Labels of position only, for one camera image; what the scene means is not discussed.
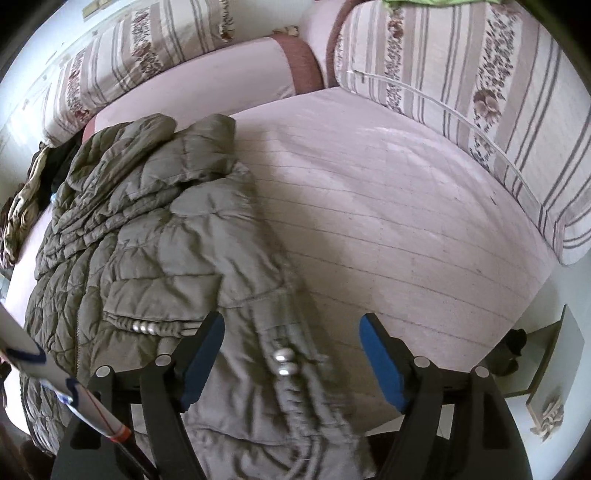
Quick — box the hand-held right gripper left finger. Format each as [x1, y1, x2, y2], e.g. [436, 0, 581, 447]
[51, 310, 227, 480]

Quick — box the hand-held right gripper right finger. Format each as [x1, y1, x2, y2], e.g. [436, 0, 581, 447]
[359, 312, 532, 480]

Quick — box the olive quilted puffer jacket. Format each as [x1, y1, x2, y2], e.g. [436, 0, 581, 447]
[21, 113, 377, 480]

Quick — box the pink quilted bed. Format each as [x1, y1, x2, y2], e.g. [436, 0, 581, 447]
[4, 88, 555, 444]

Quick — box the beige and brown cloth pile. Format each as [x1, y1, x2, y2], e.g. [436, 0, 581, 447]
[0, 145, 58, 266]

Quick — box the beige carved ornament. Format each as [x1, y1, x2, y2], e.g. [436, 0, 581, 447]
[531, 397, 566, 441]

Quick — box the black cloth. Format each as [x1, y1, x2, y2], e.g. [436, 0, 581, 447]
[44, 136, 88, 195]

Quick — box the pink bolster cushion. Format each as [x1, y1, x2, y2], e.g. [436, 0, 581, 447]
[83, 37, 324, 139]

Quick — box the wide striped floral cushion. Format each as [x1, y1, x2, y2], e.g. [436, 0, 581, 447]
[332, 0, 591, 266]

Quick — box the long striped floral cushion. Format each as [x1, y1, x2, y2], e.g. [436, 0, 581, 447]
[41, 0, 305, 148]

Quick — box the pink corner cushion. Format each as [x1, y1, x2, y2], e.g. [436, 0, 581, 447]
[298, 0, 358, 90]

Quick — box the green cloth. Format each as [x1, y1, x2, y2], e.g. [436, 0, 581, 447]
[381, 0, 502, 12]

